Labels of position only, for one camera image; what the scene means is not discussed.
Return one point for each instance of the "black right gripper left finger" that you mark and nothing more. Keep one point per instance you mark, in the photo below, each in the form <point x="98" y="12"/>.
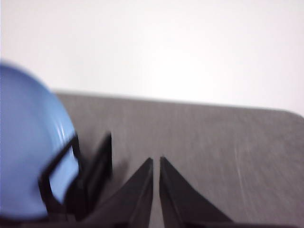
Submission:
<point x="133" y="202"/>

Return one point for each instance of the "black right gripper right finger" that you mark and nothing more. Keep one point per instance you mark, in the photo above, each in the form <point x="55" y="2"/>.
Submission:
<point x="180" y="204"/>

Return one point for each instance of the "black plastic plate rack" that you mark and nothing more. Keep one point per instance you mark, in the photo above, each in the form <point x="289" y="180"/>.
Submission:
<point x="102" y="156"/>

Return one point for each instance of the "blue round plate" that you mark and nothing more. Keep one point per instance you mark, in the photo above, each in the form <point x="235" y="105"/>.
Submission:
<point x="23" y="118"/>

